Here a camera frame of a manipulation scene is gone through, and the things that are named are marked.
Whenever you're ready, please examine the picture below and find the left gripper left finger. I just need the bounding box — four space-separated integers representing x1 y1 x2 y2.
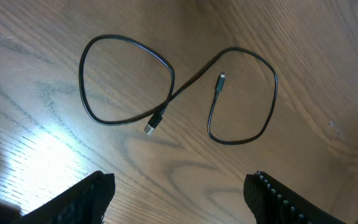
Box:
15 171 116 224

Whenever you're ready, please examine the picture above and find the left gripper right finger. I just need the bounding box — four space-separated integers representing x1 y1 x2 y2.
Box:
243 171 343 224

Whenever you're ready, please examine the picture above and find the black USB cable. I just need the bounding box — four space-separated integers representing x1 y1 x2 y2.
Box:
78 34 279 146

